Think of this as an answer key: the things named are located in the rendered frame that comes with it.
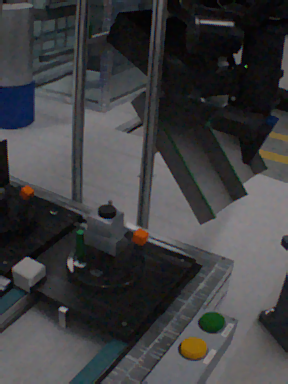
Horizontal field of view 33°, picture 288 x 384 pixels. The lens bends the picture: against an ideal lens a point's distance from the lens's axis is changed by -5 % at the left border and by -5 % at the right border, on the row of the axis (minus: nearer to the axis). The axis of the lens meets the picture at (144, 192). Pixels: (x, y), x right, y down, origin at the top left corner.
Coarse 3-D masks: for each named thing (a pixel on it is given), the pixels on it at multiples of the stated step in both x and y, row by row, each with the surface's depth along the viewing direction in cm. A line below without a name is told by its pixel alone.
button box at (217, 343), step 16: (192, 320) 78; (192, 336) 75; (208, 336) 75; (224, 336) 75; (176, 352) 72; (208, 352) 72; (224, 352) 79; (160, 368) 69; (176, 368) 69; (192, 368) 69; (208, 368) 71
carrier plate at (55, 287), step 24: (72, 240) 94; (48, 264) 87; (168, 264) 90; (192, 264) 90; (48, 288) 81; (72, 288) 82; (144, 288) 83; (168, 288) 84; (72, 312) 78; (96, 312) 77; (120, 312) 78; (144, 312) 78; (120, 336) 74
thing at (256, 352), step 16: (272, 304) 97; (256, 320) 93; (256, 336) 89; (272, 336) 89; (240, 352) 85; (256, 352) 85; (272, 352) 85; (240, 368) 82; (256, 368) 81; (272, 368) 81
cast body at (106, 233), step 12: (108, 204) 82; (96, 216) 81; (108, 216) 80; (120, 216) 82; (84, 228) 85; (96, 228) 81; (108, 228) 80; (120, 228) 83; (84, 240) 84; (96, 240) 82; (108, 240) 81; (120, 240) 81; (108, 252) 82
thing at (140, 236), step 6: (138, 228) 80; (126, 234) 80; (132, 234) 81; (138, 234) 79; (144, 234) 79; (132, 240) 80; (138, 240) 79; (144, 240) 79; (138, 246) 80; (132, 252) 81; (138, 252) 81; (132, 258) 82; (138, 258) 82; (132, 264) 82
